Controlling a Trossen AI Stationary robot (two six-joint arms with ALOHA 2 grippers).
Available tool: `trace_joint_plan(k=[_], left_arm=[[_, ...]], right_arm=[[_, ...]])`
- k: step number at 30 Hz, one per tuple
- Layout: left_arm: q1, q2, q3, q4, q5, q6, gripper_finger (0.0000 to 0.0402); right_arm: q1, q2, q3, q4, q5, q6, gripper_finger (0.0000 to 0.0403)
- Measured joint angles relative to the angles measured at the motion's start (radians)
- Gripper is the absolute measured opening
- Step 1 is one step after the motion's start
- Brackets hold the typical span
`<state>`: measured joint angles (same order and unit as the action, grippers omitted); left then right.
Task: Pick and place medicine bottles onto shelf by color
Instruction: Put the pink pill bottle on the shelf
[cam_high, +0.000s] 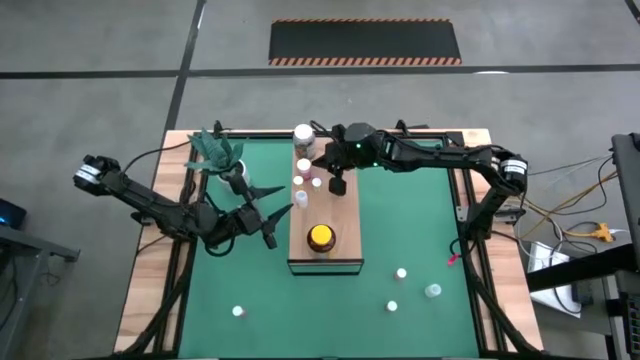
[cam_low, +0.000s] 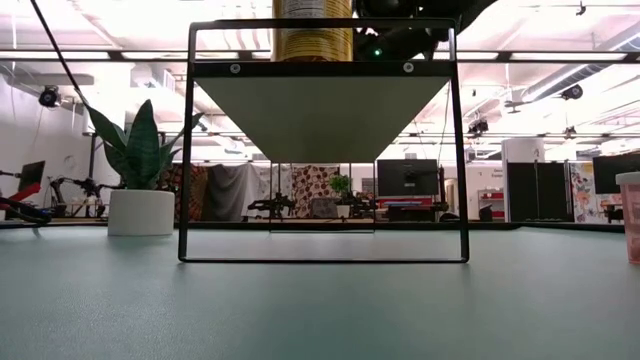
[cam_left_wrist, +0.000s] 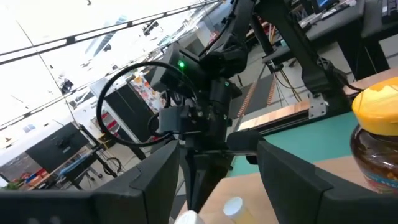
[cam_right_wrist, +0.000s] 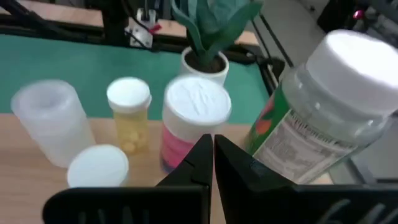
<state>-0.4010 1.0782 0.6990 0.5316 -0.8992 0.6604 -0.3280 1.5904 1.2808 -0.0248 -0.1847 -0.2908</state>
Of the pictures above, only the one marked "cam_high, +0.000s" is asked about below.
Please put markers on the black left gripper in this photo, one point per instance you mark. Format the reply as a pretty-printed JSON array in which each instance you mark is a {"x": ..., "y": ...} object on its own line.
[{"x": 250, "y": 220}]

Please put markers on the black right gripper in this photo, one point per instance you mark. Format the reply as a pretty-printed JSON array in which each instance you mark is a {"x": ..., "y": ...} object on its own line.
[{"x": 352, "y": 150}]

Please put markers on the large gummy bottle white cap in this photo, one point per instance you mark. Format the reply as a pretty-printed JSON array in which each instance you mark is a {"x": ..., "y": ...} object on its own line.
[{"x": 304, "y": 136}]

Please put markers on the amber bottle yellow cap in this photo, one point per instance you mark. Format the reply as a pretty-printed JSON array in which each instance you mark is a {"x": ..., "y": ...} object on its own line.
[{"x": 321, "y": 236}]

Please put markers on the small pill vial white cap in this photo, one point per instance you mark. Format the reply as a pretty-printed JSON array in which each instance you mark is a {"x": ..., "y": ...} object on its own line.
[{"x": 237, "y": 310}]

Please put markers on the pink pill vial white cap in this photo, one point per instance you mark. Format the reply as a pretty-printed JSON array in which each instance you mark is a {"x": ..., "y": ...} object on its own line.
[{"x": 400, "y": 273}]

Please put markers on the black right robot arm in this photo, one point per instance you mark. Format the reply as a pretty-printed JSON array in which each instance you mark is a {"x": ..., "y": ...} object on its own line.
[{"x": 450, "y": 155}]

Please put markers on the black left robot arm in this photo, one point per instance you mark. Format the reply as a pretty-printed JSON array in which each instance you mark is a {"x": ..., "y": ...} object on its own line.
[{"x": 145, "y": 200}]

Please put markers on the wooden board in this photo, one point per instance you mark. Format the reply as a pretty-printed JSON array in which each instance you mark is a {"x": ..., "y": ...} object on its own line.
[{"x": 335, "y": 215}]

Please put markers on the snake plant in white pot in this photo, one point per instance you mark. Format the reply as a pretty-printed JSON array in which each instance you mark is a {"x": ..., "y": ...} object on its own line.
[{"x": 215, "y": 152}]

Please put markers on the black floor mat hazard stripes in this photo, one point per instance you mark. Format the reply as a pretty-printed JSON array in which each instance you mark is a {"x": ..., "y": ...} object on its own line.
[{"x": 365, "y": 40}]

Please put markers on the green table mat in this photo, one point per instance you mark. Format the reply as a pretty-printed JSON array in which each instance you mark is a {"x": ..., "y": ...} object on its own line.
[{"x": 330, "y": 320}]

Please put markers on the clear plastic bottle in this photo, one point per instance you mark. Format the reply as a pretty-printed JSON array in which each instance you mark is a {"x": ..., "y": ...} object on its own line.
[{"x": 433, "y": 290}]

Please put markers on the white paper sheet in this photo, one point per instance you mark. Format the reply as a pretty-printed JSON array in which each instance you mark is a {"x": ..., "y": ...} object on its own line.
[{"x": 542, "y": 255}]

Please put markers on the grey metal table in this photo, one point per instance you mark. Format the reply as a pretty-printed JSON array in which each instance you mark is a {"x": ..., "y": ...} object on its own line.
[{"x": 20, "y": 260}]

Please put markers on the black device blue light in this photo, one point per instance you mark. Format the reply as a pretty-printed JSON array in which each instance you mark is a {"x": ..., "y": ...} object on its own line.
[{"x": 10, "y": 215}]

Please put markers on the black office desk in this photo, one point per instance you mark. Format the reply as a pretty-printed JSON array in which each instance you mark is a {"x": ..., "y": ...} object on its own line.
[{"x": 575, "y": 270}]

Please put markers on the yellow power adapter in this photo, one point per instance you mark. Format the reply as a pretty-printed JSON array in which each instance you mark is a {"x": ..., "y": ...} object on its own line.
[{"x": 603, "y": 232}]

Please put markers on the computer monitor on desk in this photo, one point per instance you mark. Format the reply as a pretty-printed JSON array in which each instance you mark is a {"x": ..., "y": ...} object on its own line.
[{"x": 627, "y": 190}]

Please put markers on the backlit computer keyboard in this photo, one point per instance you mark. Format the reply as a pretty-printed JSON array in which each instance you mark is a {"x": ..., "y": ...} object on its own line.
[{"x": 632, "y": 320}]

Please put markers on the black aluminium table frame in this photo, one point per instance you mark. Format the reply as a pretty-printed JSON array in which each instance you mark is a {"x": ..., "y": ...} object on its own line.
[{"x": 182, "y": 280}]

